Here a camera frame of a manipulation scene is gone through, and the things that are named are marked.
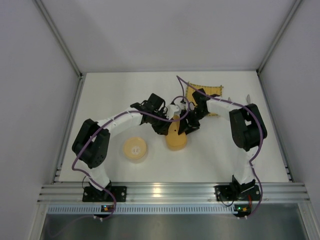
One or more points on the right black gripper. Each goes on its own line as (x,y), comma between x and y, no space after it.
(191,122)

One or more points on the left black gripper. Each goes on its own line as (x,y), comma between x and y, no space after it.
(160,127)

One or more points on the oblong tan box lid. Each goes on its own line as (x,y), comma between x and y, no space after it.
(173,135)

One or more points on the bamboo sushi mat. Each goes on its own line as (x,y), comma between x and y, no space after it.
(207,90)

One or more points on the round tan lid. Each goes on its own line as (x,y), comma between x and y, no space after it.
(134,145)

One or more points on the metal tongs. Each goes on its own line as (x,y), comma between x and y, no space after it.
(247,99)

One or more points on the oblong tan lunch box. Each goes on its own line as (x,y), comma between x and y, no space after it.
(176,145)

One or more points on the round steel container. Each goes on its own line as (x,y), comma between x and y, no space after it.
(136,158)

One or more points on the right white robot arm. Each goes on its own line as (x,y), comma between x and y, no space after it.
(247,131)

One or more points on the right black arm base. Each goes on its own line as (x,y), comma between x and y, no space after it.
(225,193)

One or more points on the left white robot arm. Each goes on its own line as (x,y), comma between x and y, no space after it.
(92,141)

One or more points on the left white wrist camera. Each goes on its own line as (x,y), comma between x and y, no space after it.
(172,110)

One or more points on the aluminium mounting rail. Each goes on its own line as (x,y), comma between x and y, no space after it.
(171,193)

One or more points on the grey slotted cable duct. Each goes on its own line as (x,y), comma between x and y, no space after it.
(143,209)

